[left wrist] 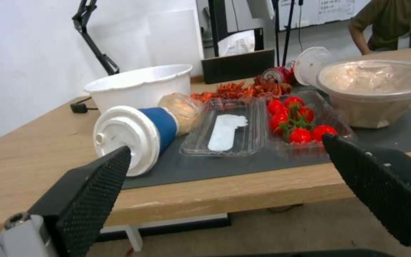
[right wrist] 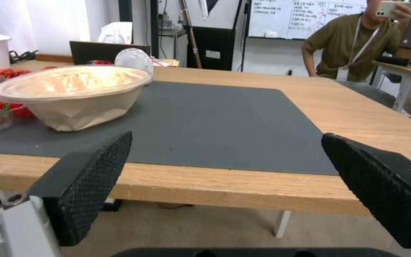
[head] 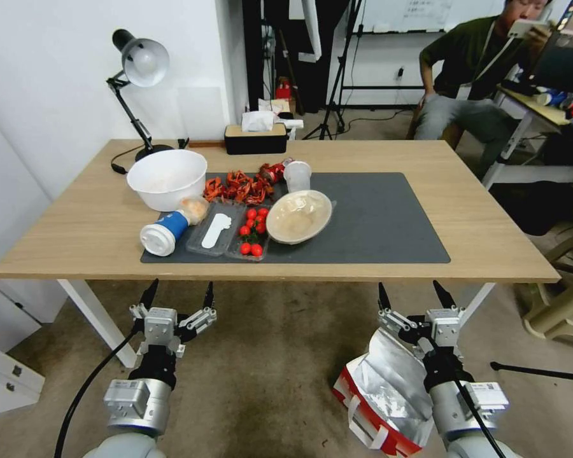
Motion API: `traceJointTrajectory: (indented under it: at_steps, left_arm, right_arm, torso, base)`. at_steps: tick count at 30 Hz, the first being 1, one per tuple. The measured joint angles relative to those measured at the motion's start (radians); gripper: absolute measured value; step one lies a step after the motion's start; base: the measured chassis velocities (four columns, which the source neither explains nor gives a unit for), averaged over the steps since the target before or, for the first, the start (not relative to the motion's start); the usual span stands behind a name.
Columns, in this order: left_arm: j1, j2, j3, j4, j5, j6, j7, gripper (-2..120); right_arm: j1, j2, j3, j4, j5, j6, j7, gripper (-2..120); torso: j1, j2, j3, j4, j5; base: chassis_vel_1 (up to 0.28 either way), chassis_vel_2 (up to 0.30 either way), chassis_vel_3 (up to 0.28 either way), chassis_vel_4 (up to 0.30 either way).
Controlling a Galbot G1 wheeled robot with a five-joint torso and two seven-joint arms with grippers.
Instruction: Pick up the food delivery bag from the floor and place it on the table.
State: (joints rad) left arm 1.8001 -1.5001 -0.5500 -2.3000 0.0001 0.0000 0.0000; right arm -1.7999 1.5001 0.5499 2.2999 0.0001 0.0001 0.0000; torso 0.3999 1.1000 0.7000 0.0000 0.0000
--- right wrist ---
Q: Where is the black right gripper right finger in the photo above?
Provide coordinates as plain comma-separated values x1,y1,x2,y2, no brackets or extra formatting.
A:
320,132,411,249

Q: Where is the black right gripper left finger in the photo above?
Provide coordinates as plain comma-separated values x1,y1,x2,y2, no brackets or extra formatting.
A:
0,131,133,257

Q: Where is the beige paper food bowl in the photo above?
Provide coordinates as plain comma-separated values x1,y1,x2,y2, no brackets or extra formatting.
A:
0,66,154,132

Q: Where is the red food packet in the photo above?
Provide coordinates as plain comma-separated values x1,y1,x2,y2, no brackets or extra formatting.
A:
0,68,32,79

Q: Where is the white plastic bag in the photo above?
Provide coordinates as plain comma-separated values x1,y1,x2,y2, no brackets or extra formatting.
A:
97,22,133,45

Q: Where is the grey office chair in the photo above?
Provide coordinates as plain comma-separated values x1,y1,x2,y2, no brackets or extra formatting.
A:
337,80,397,109

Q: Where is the white side desk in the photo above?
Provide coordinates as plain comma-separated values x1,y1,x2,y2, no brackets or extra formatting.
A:
370,60,411,115

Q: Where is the white table leg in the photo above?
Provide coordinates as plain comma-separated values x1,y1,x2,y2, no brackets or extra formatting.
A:
273,210,293,238

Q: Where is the clear plastic dome lid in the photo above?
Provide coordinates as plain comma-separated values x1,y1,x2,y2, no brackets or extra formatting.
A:
114,48,154,72

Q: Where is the dark grey table mat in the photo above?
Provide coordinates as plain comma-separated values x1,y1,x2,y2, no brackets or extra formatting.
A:
0,81,340,176

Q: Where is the person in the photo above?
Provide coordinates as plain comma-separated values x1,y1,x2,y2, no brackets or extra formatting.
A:
301,0,411,82

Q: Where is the pale green smartphone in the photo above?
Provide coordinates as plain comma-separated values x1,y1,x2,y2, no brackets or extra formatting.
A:
375,1,411,19

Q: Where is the black cabinet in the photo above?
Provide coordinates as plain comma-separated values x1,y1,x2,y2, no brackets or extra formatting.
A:
186,25,236,71

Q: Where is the white whiteboard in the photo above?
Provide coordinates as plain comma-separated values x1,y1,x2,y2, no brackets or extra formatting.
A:
248,0,369,40

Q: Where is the wooden broom handle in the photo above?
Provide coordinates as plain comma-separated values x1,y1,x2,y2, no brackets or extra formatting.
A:
181,0,203,69

